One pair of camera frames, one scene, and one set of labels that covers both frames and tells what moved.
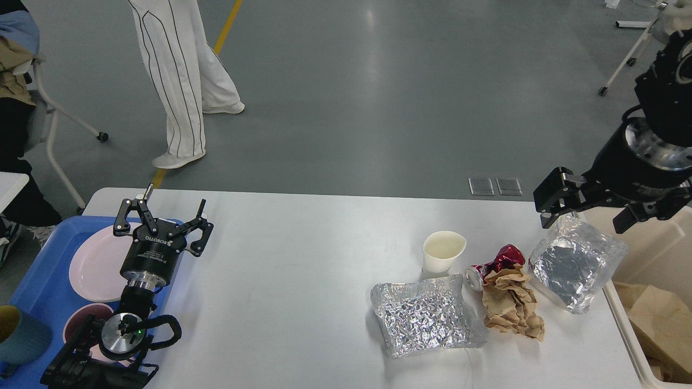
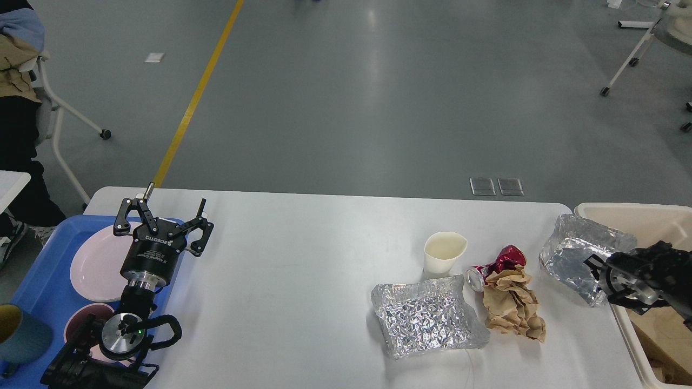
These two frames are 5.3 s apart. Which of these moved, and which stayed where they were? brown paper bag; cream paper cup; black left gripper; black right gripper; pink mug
Moved: black right gripper
Stayed: black left gripper; pink mug; cream paper cup; brown paper bag
